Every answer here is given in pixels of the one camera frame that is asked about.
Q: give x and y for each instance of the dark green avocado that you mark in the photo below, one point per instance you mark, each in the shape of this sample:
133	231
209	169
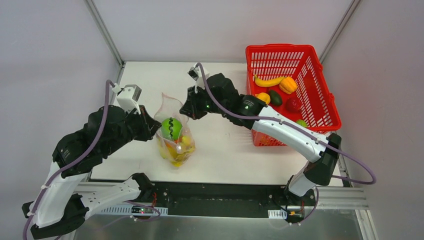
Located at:
275	98

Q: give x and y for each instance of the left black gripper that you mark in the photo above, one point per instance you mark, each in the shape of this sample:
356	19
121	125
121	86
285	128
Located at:
144	122

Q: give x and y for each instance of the red toy apple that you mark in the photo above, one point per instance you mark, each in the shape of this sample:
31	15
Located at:
293	105

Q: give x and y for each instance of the orange toy pepper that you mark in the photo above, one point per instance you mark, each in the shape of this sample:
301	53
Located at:
288	85

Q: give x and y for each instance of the red plastic basket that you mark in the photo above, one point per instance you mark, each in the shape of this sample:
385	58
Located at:
301	62

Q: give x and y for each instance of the yellow toy lemon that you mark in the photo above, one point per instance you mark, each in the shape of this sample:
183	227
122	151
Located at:
265	97

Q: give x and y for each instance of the single yellow banana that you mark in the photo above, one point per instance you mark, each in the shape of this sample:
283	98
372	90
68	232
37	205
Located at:
267	83

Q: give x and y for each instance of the toy watermelon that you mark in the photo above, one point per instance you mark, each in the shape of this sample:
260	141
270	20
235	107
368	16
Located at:
171	129

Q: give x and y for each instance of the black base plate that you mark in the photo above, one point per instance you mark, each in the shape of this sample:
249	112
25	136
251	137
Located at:
223	200

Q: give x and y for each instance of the green toy lime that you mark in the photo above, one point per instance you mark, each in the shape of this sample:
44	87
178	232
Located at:
302	123

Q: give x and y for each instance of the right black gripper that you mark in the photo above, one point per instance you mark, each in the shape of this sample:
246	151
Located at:
191	104

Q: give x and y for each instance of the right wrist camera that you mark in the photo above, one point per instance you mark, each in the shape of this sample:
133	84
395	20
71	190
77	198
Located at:
196	74

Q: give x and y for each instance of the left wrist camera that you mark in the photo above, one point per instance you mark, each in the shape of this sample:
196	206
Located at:
128	98

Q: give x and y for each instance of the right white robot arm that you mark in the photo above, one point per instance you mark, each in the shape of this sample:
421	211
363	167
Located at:
254	114

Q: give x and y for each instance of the clear zip top bag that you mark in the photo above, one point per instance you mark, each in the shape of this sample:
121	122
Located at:
170	107

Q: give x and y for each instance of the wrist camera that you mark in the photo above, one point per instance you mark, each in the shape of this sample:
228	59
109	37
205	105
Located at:
128	98
196	74

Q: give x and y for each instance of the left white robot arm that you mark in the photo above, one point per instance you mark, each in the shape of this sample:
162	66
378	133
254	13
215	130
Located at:
58	209

